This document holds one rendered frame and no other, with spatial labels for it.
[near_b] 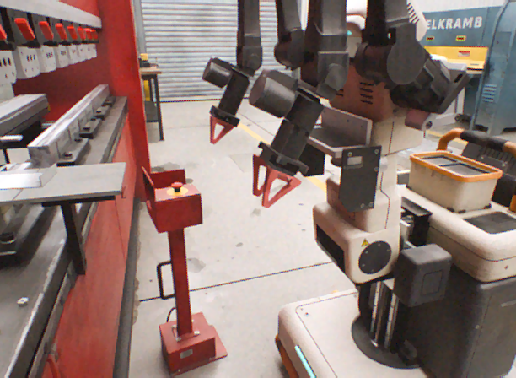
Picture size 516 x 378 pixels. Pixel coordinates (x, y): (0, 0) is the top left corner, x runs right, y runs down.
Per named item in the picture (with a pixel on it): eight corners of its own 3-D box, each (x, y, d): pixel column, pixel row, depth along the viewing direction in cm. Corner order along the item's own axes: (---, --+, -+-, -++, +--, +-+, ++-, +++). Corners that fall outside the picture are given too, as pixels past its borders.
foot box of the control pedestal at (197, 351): (228, 355, 158) (228, 334, 153) (171, 377, 148) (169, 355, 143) (212, 326, 174) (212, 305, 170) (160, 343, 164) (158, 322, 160)
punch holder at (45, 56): (45, 72, 111) (32, 12, 105) (13, 72, 109) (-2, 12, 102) (56, 68, 124) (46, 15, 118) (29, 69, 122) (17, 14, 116)
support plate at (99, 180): (120, 194, 71) (120, 190, 70) (-36, 209, 65) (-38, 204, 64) (126, 165, 87) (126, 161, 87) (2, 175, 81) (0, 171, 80)
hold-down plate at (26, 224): (19, 265, 69) (15, 251, 68) (-14, 269, 67) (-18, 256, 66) (56, 202, 96) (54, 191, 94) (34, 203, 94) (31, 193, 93)
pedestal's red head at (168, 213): (203, 224, 129) (200, 176, 123) (158, 234, 123) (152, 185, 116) (187, 202, 146) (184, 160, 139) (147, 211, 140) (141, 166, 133)
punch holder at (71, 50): (72, 64, 147) (63, 18, 140) (48, 64, 144) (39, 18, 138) (78, 62, 160) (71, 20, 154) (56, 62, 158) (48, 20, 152)
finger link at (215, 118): (202, 141, 102) (216, 110, 100) (198, 135, 109) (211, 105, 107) (224, 149, 105) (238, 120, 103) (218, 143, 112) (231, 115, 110)
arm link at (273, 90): (350, 70, 59) (325, 67, 67) (293, 35, 54) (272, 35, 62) (315, 137, 62) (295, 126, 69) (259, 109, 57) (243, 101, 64)
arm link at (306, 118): (332, 104, 63) (317, 99, 68) (301, 86, 60) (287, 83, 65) (314, 140, 64) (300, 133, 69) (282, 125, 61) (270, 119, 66)
